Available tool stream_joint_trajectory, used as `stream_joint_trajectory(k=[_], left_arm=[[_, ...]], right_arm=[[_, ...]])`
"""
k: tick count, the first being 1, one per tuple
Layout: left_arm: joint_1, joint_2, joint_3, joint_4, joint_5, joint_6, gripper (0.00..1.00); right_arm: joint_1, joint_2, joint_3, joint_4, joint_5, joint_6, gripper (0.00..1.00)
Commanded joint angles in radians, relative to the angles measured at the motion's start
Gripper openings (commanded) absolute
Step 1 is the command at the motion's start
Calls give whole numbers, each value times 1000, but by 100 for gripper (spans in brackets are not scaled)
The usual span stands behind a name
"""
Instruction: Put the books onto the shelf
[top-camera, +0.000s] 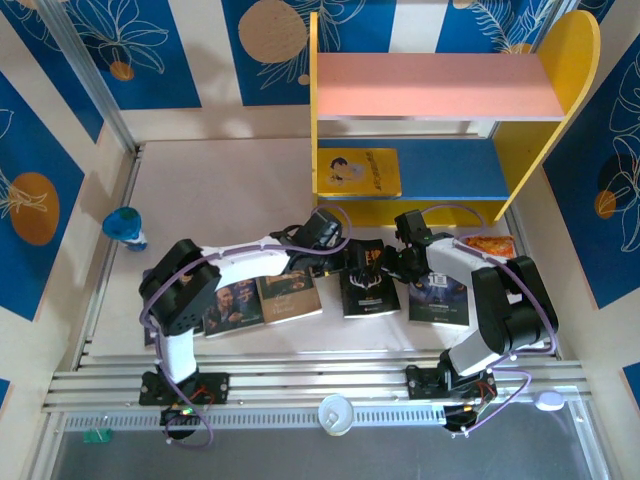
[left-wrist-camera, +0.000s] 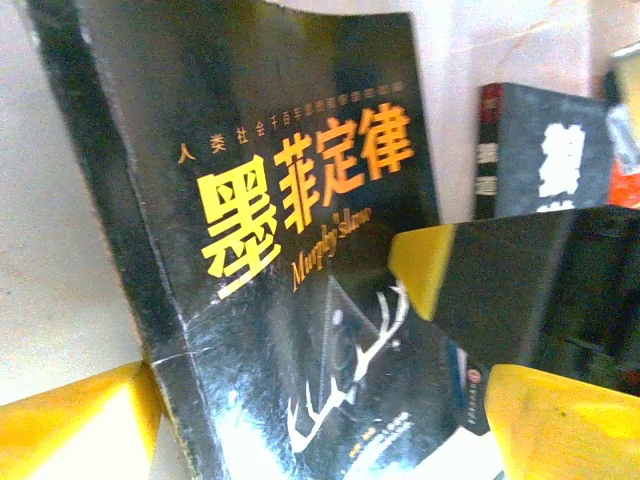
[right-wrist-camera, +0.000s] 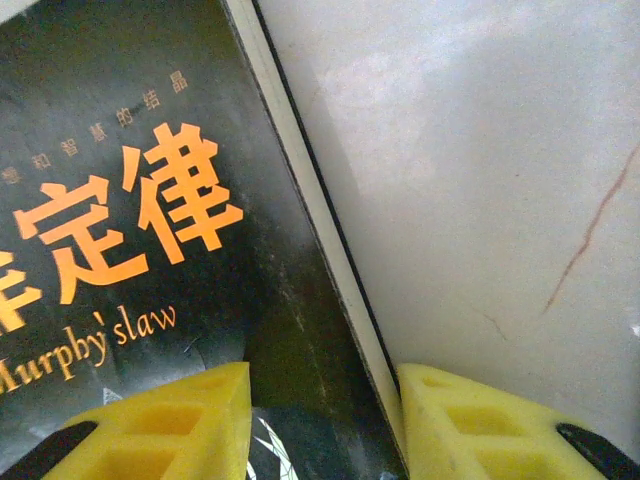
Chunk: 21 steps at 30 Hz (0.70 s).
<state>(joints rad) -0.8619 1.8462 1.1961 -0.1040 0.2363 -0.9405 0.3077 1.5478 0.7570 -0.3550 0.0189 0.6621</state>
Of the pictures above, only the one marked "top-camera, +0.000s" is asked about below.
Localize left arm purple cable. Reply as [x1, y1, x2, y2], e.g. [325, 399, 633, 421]
[138, 202, 354, 449]

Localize yellow cartoon cover book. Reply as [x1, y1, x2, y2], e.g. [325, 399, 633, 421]
[317, 147, 403, 198]

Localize aluminium rail frame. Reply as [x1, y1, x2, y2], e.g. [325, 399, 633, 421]
[42, 349, 594, 416]

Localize white table mat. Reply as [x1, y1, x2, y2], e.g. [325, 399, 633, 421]
[92, 138, 546, 359]

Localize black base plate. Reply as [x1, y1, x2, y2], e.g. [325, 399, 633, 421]
[138, 370, 231, 407]
[405, 364, 497, 401]

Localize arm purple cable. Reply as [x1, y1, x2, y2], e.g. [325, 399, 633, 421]
[138, 202, 354, 449]
[418, 202, 560, 439]

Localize orange snack packet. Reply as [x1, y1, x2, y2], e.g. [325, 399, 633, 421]
[465, 234, 515, 259]

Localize dark blue portrait book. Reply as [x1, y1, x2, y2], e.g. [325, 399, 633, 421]
[143, 269, 207, 350]
[203, 278, 265, 339]

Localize blue plastic cup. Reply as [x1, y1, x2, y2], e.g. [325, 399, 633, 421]
[102, 206, 149, 253]

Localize left black adapter board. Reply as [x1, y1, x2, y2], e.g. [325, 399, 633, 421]
[159, 405, 201, 427]

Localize yellow pink blue bookshelf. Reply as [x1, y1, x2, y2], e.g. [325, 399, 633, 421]
[308, 9, 601, 230]

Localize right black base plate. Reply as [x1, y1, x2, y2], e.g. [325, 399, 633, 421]
[405, 364, 497, 401]

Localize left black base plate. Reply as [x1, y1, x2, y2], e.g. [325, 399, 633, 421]
[138, 370, 231, 407]

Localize white paper cup lid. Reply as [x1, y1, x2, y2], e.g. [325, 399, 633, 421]
[317, 393, 355, 437]

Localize grey slotted cable duct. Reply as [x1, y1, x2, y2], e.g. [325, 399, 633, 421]
[62, 408, 586, 432]

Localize black antler cover book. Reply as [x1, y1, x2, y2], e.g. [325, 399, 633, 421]
[339, 239, 401, 319]

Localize aluminium corner post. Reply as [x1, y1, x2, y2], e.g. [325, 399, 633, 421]
[37, 0, 140, 154]

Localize black adapter board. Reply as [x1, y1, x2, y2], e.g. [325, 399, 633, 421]
[442, 402, 484, 432]
[159, 405, 201, 427]

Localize brown green cover book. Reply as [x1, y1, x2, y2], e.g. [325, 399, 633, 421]
[256, 272, 324, 327]

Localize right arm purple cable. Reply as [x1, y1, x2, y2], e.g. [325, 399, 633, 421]
[418, 202, 560, 439]

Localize dark blue wolf book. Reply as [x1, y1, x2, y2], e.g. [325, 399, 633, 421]
[408, 272, 471, 328]

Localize right black adapter board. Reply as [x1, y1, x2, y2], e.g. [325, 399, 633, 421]
[442, 402, 484, 432]

